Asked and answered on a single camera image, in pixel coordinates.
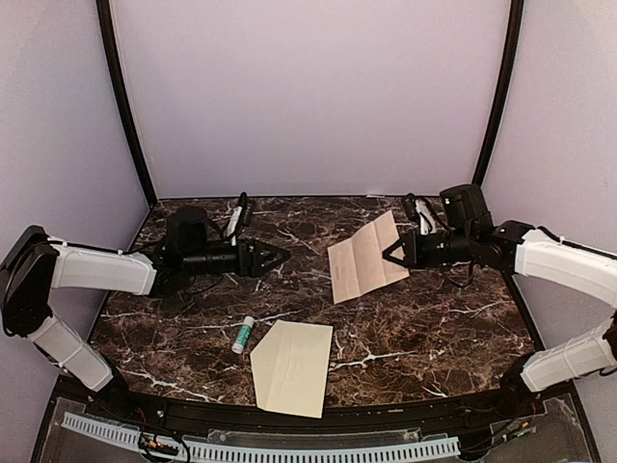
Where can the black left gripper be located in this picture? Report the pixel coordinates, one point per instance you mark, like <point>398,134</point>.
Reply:
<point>249,263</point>

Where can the white slotted cable duct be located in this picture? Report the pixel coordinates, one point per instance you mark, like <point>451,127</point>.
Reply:
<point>236,446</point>

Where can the lined paper letter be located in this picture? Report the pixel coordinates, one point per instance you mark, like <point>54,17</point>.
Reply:
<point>356,263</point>

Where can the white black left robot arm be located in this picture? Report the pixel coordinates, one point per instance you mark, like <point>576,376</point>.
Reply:
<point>192,245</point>

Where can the black enclosure frame post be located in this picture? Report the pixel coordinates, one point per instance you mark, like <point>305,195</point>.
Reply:
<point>507,62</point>
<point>112,56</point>

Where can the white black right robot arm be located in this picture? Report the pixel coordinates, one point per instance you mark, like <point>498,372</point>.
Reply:
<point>464,231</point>

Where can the cream paper envelope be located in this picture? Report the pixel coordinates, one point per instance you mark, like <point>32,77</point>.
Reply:
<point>290,368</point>

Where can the black enclosure frame post left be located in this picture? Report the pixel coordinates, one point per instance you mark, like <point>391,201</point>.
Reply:
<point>112,56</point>

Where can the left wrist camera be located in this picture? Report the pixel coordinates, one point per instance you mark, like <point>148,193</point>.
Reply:
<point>240,218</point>

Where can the green white glue stick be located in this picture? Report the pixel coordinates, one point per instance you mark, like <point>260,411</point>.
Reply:
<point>243,335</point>

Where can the black enclosure frame post right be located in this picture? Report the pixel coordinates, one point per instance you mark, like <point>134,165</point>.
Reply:
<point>507,62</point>

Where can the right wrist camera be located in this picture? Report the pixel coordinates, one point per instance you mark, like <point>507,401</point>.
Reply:
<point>419,211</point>

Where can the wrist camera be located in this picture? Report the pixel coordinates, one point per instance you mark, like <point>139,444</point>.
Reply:
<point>419,211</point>
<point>240,218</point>

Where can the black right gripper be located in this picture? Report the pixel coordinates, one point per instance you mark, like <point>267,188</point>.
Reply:
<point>414,255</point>

